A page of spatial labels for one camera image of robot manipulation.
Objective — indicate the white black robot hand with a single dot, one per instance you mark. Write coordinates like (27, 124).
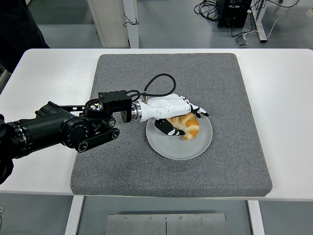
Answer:
(163, 107)

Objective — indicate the golden brown croissant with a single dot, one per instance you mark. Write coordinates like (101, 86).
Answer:
(192, 127)

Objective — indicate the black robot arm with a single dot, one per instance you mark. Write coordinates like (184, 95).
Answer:
(49, 129)

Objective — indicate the round grey plate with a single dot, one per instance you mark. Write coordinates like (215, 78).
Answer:
(176, 149)

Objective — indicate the grey metal plate with screws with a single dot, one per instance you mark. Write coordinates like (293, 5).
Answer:
(146, 225)

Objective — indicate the grey fabric mat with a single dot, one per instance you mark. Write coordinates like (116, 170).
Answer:
(171, 73)

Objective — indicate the white desk column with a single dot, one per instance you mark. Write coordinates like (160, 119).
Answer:
(133, 34)

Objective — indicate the small clear plastic holder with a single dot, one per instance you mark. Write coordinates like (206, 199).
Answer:
(241, 41)

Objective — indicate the black computer tower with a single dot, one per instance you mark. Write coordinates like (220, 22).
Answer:
(232, 14)

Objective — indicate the white desk leg with foot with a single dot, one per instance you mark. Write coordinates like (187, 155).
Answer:
(259, 22)

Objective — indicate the white table leg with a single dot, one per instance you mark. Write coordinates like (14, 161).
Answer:
(255, 218)
(73, 215)

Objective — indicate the person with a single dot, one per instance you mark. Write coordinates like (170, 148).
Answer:
(17, 24)

